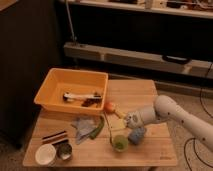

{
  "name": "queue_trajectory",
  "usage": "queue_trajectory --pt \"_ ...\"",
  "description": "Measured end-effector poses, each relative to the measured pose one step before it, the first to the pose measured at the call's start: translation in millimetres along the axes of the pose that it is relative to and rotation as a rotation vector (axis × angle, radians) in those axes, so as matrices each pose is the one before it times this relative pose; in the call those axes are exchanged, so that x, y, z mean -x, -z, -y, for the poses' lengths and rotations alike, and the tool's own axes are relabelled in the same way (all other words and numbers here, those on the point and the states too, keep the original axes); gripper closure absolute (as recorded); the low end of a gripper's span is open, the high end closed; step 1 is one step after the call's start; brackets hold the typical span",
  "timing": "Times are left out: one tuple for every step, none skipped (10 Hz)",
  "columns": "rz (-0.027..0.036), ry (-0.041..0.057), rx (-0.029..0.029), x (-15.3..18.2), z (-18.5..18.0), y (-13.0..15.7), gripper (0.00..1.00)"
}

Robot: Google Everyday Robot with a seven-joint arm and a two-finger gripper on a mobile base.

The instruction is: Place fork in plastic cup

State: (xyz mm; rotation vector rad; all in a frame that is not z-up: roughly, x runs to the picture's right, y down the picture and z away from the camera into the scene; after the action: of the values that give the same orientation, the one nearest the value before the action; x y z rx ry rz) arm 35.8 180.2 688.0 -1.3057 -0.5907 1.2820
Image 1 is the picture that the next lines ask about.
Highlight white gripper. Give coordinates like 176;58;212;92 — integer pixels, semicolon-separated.
111;110;142;131

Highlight green plastic cup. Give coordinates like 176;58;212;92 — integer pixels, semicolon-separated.
112;135;129;152

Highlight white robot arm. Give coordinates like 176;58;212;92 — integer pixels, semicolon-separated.
117;95;213;152

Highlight metal cup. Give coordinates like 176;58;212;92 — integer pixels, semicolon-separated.
57;143;72;160

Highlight green pea pod toy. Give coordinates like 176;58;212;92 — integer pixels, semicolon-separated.
89;116;105;140

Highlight blue sponge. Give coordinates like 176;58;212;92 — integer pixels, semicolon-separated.
128;127;146;145

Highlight dark brown object in bin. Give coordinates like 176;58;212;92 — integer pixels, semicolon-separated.
81;99;100;107

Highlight yellow plastic bin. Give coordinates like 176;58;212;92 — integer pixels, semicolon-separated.
34;68;108;115

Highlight wooden table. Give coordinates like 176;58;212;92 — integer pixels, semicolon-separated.
23;80;177;168

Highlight dark brown sticks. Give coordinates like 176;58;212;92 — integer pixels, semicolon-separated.
42;131;68;145

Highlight white bowl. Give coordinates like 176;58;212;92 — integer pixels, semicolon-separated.
35;144;56;166

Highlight grey shelf unit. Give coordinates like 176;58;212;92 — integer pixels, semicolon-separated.
63;42;213;79

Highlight metal pole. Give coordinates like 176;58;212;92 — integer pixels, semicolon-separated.
65;0;77;44

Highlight orange toy with yellow handle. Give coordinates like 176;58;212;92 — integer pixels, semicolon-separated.
104;102;116;113

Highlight black cables on floor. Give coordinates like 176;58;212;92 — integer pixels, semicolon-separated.
183;63;213;169

